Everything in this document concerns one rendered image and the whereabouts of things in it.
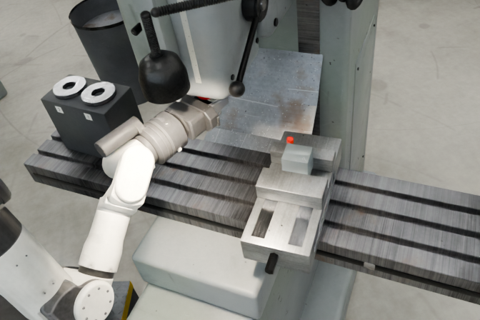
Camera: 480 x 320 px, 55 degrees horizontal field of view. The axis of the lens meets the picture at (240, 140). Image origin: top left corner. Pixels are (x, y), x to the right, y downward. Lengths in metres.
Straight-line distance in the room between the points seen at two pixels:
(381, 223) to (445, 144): 1.68
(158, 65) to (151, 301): 0.76
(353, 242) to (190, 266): 0.39
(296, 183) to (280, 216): 0.08
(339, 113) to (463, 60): 2.06
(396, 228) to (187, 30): 0.63
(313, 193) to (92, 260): 0.46
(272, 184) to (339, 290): 0.94
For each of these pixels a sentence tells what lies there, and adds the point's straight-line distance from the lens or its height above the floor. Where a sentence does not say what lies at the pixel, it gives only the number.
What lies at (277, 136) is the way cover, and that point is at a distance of 1.35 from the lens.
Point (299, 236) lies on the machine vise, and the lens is 0.98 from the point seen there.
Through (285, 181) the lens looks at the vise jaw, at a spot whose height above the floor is 1.09.
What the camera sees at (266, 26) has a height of 1.37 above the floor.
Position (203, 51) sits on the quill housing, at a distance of 0.82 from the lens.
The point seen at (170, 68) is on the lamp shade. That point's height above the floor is 1.51.
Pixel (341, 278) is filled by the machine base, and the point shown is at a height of 0.20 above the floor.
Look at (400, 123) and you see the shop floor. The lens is 2.82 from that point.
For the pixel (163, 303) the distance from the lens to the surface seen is 1.26.
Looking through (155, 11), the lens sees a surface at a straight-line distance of 0.63.
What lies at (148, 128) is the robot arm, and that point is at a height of 1.28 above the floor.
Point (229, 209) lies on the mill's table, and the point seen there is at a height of 0.98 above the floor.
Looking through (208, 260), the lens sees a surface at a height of 0.90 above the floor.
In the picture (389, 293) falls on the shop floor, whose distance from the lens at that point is 2.13.
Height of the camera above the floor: 1.86
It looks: 43 degrees down
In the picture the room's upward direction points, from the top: 10 degrees counter-clockwise
